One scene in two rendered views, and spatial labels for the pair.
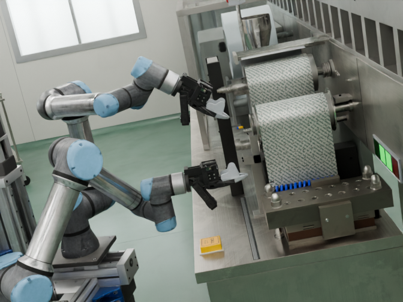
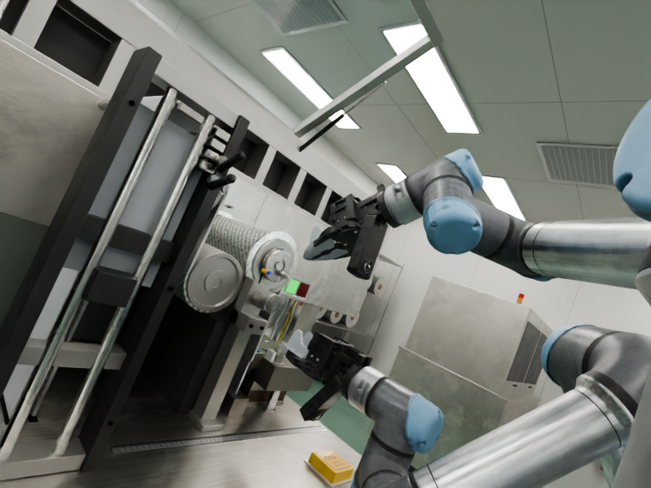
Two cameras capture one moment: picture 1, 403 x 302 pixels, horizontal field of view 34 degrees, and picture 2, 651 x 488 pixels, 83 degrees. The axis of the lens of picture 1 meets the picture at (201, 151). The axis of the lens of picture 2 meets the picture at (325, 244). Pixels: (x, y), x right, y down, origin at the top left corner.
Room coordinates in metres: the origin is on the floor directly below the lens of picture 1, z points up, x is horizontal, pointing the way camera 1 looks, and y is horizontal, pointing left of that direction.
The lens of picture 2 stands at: (2.72, 0.39, 1.27)
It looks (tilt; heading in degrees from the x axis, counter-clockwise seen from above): 4 degrees up; 220
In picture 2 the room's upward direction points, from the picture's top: 23 degrees clockwise
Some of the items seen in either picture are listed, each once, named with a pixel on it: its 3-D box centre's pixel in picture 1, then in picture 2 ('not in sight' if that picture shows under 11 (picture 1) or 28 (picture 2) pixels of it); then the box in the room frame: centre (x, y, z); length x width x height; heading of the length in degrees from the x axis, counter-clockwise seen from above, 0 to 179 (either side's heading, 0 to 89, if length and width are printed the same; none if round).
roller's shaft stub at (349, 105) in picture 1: (341, 106); not in sight; (2.13, -0.50, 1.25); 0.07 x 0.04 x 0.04; 88
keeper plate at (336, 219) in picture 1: (337, 220); not in sight; (1.87, -0.37, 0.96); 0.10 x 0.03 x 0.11; 88
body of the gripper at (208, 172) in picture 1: (202, 177); (336, 365); (2.09, 0.01, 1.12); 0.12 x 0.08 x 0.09; 88
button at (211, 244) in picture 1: (210, 244); (330, 465); (1.99, 0.03, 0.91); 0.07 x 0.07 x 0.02; 88
